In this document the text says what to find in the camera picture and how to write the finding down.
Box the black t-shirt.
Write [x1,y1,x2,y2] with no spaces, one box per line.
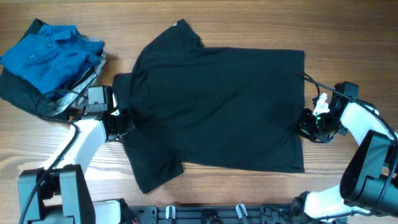
[113,20,305,193]

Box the dark folded garment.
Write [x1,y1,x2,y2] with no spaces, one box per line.
[0,17,71,121]

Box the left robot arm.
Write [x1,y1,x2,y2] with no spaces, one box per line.
[18,112,137,223]

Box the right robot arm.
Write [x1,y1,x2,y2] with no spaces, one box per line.
[288,101,397,223]

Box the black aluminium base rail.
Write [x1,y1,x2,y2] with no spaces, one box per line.
[129,204,348,224]

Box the blue button shirt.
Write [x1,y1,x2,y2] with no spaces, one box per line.
[1,24,104,96]

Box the grey folded garment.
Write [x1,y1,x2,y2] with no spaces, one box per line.
[37,33,106,117]

